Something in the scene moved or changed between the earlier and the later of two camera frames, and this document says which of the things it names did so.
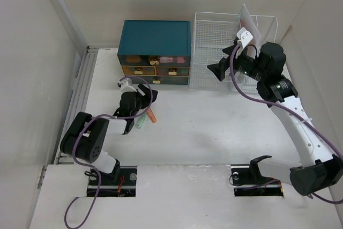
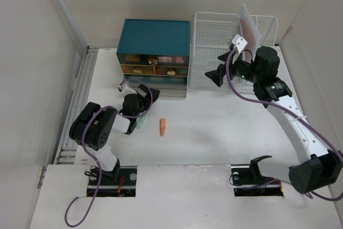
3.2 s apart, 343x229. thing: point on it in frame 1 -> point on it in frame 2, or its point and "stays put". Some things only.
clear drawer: [172, 71] stays put
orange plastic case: [151, 115] -> [162, 127]
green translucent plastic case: [140, 120] stays put
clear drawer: [139, 70] stays put
